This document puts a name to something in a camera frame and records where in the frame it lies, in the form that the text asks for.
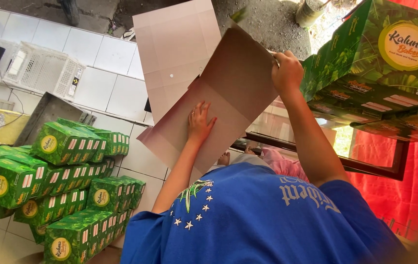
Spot blue printed t-shirt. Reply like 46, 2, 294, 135
120, 162, 408, 264

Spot pile of small green boxes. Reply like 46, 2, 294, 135
0, 117, 146, 264

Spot black motorbike tyre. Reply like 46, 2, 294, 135
56, 0, 81, 27

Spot large green leaf-print box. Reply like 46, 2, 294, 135
351, 110, 418, 143
300, 0, 418, 104
306, 73, 418, 123

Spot person's left hand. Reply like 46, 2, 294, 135
188, 101, 218, 144

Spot person's right hand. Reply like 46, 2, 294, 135
271, 50, 304, 97

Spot grey metal tray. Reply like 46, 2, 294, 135
14, 92, 98, 147

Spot white sandal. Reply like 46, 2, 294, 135
120, 27, 136, 42

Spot grey concrete pot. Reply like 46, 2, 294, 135
296, 0, 330, 28

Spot red cloth curtain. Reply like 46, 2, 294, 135
348, 0, 418, 241

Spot dark-framed glass display case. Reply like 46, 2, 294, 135
230, 96, 410, 182

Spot brown cardboard box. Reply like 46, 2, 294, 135
133, 0, 280, 184

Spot thin black cable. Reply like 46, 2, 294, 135
0, 70, 25, 127

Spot pink trousers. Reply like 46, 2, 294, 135
261, 148, 309, 183

